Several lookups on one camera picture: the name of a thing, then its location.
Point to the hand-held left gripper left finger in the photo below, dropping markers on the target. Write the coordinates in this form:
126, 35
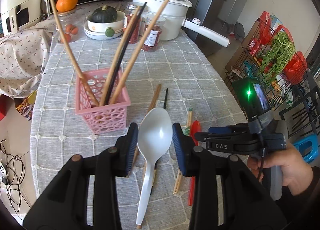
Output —
132, 149

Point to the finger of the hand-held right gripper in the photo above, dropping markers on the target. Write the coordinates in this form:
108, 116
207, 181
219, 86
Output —
225, 144
225, 129

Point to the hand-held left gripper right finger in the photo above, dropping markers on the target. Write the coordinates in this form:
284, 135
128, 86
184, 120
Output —
178, 152

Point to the red plastic spoon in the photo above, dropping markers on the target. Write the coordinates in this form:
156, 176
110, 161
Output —
196, 126

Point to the white plastic spoon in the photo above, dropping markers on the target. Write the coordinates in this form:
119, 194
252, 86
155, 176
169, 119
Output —
155, 129

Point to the pink perforated utensil basket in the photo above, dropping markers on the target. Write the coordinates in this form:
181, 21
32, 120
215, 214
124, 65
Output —
110, 117

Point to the black chopstick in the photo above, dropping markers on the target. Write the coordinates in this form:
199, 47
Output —
130, 37
165, 98

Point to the chopsticks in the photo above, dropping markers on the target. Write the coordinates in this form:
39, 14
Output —
142, 44

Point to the person's right hand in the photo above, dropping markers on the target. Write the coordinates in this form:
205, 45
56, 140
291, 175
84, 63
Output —
287, 167

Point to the black metal stand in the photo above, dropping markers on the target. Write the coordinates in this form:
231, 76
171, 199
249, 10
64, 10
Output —
300, 117

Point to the bunch of green herbs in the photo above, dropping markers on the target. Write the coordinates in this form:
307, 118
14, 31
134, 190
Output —
277, 54

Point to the red plastic bag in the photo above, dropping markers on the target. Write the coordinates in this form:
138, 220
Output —
296, 67
264, 26

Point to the blue plastic stool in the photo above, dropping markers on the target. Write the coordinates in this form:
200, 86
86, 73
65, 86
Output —
306, 148

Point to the grey checked tablecloth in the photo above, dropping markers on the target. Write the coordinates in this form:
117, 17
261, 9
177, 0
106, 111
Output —
175, 74

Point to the grey refrigerator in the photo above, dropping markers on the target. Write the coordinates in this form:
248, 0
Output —
220, 7

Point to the wide jar red label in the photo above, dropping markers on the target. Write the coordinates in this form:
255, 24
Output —
153, 37

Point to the small green lime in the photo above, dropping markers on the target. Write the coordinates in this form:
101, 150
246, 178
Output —
109, 32

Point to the white plate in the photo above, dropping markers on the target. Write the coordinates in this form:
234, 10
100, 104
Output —
95, 35

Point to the white electric cooking pot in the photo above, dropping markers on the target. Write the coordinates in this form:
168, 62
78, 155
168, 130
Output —
165, 12

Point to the white bowl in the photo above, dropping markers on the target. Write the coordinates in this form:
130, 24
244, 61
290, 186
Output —
120, 22

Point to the small red fruit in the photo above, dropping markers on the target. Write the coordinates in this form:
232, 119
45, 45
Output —
70, 29
66, 37

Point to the red cardboard box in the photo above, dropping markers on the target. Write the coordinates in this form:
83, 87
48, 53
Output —
2, 109

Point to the dark green squash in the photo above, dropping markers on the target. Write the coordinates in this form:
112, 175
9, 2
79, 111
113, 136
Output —
103, 14

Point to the tall jar of red berries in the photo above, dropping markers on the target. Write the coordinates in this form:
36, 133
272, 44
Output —
131, 10

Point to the floral patterned cloth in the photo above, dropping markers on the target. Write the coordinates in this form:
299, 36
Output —
20, 54

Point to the clear glass jar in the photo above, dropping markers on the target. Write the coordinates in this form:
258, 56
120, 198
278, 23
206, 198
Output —
62, 19

